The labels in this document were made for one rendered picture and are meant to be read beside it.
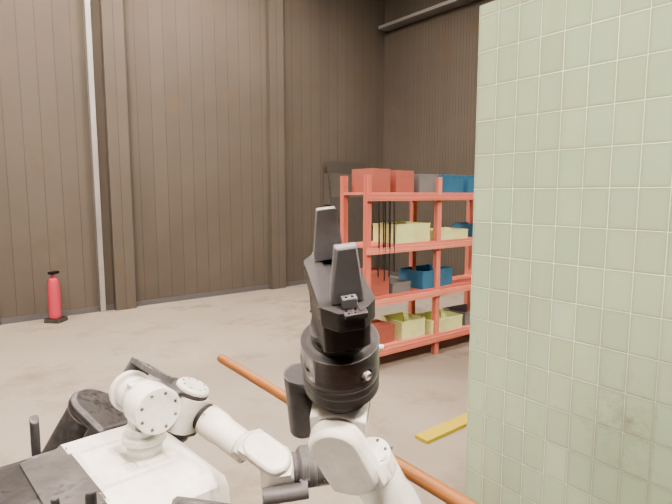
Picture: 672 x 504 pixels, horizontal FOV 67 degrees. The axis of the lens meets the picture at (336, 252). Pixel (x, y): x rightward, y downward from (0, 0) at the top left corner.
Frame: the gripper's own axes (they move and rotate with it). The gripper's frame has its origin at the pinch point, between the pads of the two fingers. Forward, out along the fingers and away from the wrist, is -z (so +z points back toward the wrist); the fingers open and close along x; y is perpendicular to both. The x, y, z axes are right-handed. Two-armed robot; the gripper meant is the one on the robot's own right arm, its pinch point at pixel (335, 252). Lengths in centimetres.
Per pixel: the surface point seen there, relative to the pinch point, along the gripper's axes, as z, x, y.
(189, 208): 325, 768, -84
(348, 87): 200, 990, 251
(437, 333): 338, 367, 189
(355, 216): 429, 862, 227
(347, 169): 344, 907, 224
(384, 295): 271, 362, 125
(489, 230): 82, 139, 100
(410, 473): 67, 20, 18
